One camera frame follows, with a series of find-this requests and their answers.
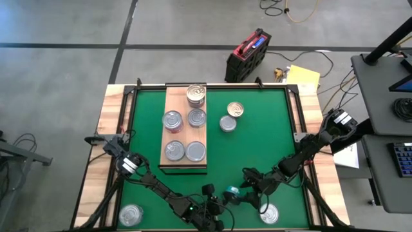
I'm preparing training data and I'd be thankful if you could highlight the thin black cable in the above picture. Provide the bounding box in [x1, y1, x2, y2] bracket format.
[12, 132, 39, 155]

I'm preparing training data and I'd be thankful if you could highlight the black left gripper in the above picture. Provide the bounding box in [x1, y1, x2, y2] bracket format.
[201, 183, 236, 232]

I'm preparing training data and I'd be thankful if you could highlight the yellow plug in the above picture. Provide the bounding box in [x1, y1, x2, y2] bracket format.
[273, 66, 285, 83]

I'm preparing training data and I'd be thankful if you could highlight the black floor cable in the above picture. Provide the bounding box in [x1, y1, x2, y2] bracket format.
[259, 0, 286, 17]

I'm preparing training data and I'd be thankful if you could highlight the black power cable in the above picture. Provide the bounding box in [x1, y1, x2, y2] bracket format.
[267, 50, 335, 80]

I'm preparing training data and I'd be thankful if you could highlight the coiled black cable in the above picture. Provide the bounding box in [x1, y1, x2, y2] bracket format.
[391, 97, 412, 123]

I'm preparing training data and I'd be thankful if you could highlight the grey desk top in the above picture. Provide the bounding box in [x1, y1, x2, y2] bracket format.
[350, 53, 412, 137]
[360, 133, 412, 215]

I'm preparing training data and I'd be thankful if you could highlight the black pole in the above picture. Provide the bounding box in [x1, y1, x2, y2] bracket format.
[363, 15, 412, 66]

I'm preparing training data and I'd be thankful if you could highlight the teal label tuna can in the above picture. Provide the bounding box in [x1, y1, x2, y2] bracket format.
[223, 185, 242, 206]
[164, 140, 187, 162]

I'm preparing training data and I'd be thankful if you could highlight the black aluminium table frame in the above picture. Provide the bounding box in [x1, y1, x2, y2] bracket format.
[69, 77, 353, 232]

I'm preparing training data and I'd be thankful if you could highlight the yellow paper pad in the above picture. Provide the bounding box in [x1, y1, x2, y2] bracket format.
[285, 64, 322, 93]

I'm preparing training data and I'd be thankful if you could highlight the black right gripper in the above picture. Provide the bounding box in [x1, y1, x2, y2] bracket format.
[238, 166, 281, 210]

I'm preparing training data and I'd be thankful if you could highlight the green table mat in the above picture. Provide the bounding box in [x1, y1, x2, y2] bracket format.
[117, 88, 310, 230]

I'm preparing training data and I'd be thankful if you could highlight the green label can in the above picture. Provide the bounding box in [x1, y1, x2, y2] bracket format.
[187, 108, 208, 129]

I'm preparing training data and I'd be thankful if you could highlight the wooden board tray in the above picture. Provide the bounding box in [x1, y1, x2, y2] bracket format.
[158, 82, 209, 175]

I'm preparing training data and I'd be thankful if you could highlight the blue white label can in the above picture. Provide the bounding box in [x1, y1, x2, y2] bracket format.
[118, 204, 145, 227]

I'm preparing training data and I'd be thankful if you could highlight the tablet screen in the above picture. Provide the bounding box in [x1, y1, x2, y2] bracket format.
[388, 56, 412, 94]

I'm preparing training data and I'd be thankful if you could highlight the white paper sheet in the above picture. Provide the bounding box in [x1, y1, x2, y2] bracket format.
[333, 141, 361, 170]

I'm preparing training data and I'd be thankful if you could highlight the red black tool case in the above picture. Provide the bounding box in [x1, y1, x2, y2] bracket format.
[224, 28, 273, 84]

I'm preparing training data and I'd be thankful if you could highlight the yellow cable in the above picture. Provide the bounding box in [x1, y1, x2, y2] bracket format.
[285, 0, 319, 24]

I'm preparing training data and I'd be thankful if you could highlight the black keyboard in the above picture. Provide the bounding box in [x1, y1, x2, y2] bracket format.
[388, 141, 412, 179]

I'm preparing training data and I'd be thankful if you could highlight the grey metal stand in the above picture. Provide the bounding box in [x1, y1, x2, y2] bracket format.
[0, 130, 54, 232]

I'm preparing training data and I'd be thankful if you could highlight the plain grey lid can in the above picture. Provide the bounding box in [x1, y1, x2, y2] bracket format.
[220, 115, 238, 133]

